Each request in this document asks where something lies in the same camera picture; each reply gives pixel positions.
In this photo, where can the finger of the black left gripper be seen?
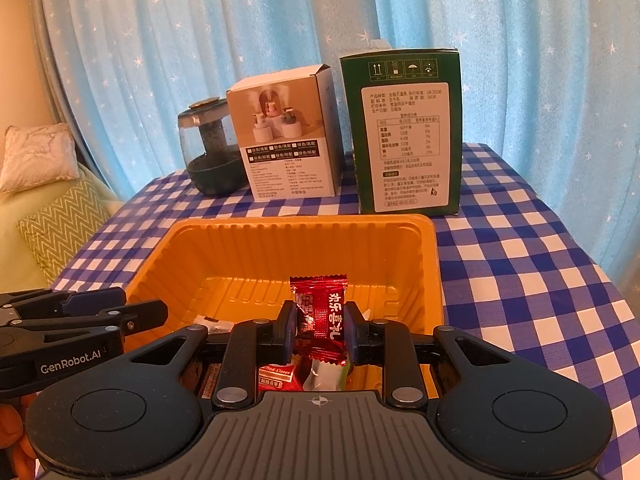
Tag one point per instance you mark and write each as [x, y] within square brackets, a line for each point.
[130, 318]
[48, 303]

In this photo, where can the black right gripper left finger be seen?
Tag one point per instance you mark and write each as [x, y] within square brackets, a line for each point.
[149, 412]

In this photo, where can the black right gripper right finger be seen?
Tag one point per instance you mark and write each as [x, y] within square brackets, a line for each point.
[464, 408]

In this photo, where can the dark red foil candy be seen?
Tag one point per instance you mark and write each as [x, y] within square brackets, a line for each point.
[320, 317]

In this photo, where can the left hand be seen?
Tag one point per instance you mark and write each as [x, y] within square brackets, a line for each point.
[13, 438]

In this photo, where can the green sofa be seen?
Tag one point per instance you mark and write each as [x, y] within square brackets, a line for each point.
[19, 267]

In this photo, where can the green chevron cushion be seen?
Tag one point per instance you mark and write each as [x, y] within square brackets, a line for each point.
[56, 232]

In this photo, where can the grey seaweed snack packet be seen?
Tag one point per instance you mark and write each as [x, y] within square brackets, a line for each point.
[213, 325]

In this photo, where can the orange plastic tray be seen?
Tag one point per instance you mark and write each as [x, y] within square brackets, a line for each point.
[238, 269]

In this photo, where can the red rectangular candy packet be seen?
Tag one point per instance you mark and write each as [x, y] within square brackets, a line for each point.
[279, 378]

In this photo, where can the blue white checkered tablecloth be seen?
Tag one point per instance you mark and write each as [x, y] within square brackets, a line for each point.
[512, 274]

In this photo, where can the white embroidered cushion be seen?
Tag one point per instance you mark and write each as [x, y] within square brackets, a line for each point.
[35, 156]

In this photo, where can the dark glass humidifier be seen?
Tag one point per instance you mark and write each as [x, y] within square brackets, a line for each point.
[210, 152]

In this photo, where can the white candy wrapper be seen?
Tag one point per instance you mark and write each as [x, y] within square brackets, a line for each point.
[326, 376]

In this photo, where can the white humidifier box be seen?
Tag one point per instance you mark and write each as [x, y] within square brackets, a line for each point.
[288, 133]

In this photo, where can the grey curtain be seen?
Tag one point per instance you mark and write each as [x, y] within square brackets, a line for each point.
[58, 102]

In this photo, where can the green milk carton box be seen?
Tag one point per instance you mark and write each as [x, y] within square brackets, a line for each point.
[405, 115]

